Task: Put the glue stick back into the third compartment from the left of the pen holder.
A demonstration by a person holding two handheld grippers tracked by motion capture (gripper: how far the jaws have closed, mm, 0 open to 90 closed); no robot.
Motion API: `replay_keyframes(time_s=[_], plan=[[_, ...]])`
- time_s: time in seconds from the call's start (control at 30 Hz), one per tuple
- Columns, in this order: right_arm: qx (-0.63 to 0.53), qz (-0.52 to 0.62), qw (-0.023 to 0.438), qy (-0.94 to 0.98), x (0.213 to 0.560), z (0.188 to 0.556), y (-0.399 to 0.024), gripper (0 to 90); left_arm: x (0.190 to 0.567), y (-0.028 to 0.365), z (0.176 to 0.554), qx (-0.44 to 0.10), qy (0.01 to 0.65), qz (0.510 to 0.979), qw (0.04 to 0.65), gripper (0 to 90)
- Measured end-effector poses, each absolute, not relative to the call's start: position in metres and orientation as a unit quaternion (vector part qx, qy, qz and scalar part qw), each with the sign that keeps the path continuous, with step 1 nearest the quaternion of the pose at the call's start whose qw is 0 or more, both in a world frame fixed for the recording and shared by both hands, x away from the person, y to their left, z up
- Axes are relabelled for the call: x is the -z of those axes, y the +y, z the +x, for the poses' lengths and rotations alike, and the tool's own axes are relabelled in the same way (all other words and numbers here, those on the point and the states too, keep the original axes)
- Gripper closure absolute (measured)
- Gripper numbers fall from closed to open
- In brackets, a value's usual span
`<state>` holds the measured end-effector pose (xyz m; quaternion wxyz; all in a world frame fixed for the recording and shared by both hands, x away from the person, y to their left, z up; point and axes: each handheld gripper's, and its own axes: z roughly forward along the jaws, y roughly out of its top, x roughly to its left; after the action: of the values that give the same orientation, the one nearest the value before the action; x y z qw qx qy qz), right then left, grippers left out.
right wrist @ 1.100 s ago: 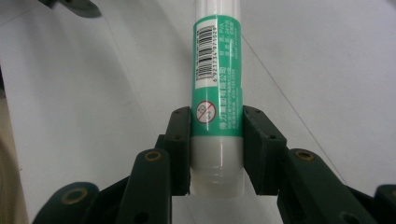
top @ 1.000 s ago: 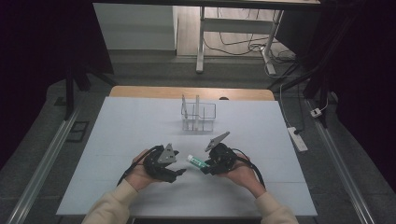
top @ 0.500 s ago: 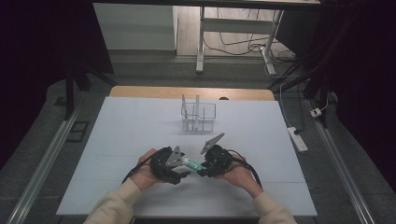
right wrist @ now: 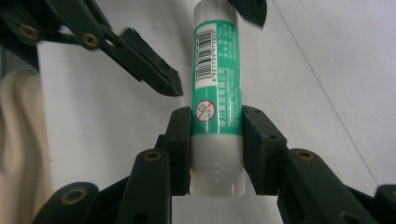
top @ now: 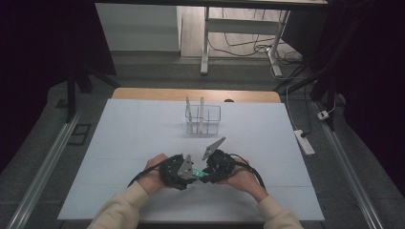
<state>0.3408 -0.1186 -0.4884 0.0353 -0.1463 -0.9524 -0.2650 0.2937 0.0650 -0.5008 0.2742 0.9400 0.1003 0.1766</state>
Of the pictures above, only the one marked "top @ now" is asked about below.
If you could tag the person's left hand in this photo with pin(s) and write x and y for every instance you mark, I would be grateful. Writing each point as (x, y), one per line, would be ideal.
(151, 179)

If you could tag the black stand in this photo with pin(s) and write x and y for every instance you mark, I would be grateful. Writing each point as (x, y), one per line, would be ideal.
(71, 92)
(321, 82)

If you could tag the dark curtain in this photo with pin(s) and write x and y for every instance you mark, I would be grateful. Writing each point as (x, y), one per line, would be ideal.
(31, 63)
(375, 79)

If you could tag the dark knob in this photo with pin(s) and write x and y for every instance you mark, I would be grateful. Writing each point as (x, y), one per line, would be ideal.
(228, 100)

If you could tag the white cabinet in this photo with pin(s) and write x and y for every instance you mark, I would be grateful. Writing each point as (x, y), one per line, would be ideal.
(137, 28)

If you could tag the white-legged desk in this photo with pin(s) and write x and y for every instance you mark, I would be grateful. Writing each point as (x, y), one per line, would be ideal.
(242, 26)

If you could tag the white table mat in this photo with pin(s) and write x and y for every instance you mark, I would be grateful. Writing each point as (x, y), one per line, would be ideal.
(127, 133)

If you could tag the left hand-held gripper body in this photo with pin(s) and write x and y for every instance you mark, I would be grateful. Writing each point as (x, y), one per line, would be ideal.
(172, 173)

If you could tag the aluminium rail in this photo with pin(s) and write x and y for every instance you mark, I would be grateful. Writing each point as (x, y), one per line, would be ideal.
(350, 171)
(44, 171)

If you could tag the white power strip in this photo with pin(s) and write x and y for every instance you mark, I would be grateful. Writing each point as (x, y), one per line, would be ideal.
(305, 143)

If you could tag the small white adapter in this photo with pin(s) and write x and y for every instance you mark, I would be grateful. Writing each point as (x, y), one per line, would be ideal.
(323, 115)

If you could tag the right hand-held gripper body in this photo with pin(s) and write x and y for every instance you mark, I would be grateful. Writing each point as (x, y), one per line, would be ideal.
(221, 167)

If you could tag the person's right hand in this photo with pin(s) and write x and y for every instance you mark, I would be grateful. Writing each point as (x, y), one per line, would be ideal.
(246, 181)

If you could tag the clear acrylic pen holder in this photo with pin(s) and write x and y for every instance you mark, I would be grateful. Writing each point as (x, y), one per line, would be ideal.
(211, 120)

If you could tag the white glue stick green label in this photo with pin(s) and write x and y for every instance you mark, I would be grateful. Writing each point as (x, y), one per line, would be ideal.
(200, 173)

